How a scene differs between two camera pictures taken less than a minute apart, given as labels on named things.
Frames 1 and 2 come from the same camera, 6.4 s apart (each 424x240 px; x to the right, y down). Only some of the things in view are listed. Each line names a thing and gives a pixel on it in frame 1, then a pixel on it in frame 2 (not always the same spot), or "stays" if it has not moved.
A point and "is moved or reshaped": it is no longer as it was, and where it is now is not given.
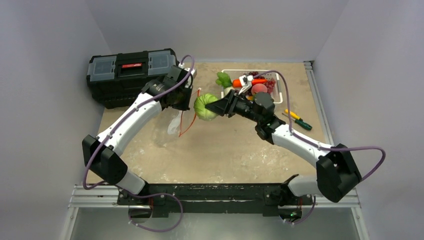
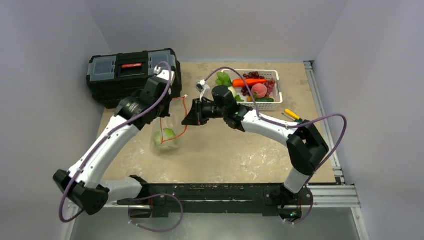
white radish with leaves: x=224 y=79 stays
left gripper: x=184 y=106 → x=166 y=111
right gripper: x=228 y=105 → x=200 y=112
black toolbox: x=116 y=79 stays
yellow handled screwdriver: x=293 y=115 stays
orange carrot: x=236 y=82 stays
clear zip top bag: x=168 y=134 is moved or reshaped
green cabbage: x=199 y=106 is moved or reshaped
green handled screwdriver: x=301 y=123 stays
